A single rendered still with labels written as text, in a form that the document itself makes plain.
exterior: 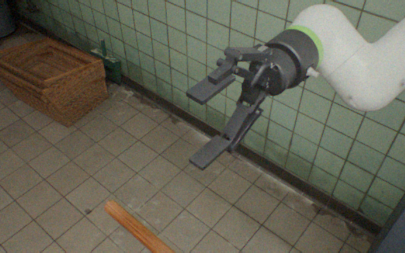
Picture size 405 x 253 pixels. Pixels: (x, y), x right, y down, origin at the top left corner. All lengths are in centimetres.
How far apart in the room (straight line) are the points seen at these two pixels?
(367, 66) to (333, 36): 8
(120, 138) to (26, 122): 71
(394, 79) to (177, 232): 164
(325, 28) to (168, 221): 167
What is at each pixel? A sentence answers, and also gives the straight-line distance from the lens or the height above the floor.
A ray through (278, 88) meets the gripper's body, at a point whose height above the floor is 148.
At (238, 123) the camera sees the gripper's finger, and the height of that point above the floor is 144.
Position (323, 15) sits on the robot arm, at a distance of 74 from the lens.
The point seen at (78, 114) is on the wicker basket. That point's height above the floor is 5.
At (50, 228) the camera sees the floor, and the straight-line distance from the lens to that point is 233.
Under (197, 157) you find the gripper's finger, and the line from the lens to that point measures 60.
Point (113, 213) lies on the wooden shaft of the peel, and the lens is 86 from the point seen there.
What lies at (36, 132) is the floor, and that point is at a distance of 286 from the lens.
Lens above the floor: 188
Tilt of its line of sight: 45 degrees down
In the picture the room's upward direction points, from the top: straight up
